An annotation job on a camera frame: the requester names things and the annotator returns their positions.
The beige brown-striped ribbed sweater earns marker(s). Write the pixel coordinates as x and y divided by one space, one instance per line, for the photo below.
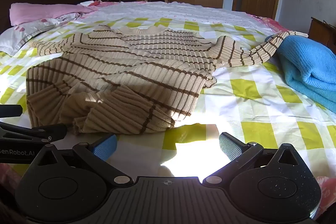
126 69

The white heart-print pillow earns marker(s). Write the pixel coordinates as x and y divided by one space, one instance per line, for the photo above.
29 32

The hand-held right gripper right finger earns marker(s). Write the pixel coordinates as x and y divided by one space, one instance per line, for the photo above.
231 147

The blue knit sweater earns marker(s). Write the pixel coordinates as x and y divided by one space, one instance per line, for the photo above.
307 66

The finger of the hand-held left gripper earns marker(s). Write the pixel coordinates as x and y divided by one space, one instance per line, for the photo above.
10 111
39 133

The brown wooden side cabinet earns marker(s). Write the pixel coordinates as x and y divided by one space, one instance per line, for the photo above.
321 29

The bed with chequered yellow sheet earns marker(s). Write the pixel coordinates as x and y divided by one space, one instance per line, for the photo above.
262 98

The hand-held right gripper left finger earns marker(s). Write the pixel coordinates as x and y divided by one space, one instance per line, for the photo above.
105 147

